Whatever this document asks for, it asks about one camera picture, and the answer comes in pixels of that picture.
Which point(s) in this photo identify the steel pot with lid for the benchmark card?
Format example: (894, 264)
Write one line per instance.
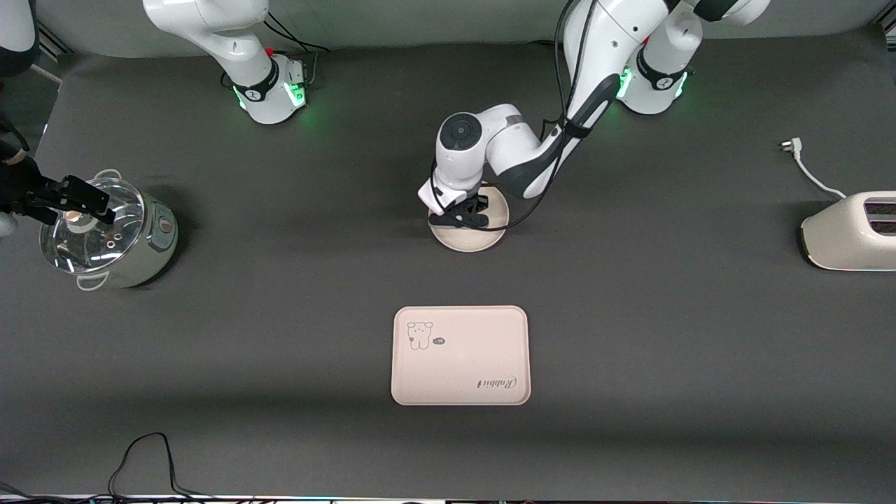
(157, 245)

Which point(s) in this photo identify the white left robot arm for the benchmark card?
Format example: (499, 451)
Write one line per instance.
(602, 42)

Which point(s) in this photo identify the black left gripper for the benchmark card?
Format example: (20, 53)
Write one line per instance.
(482, 205)

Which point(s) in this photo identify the white toaster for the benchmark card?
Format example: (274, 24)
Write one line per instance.
(847, 241)

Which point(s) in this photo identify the cream rabbit print tray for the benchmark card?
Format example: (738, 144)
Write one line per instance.
(462, 364)

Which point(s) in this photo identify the round cream plate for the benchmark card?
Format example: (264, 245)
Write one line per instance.
(469, 240)

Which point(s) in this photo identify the dark grey table mat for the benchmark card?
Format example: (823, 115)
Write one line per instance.
(280, 336)

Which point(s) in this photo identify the aluminium frame rail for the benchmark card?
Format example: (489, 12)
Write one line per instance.
(889, 26)
(54, 43)

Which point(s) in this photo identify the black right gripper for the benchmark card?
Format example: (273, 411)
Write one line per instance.
(35, 193)

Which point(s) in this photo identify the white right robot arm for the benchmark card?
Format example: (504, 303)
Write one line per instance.
(210, 28)

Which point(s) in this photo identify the glass pot lid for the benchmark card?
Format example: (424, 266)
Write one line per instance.
(91, 248)

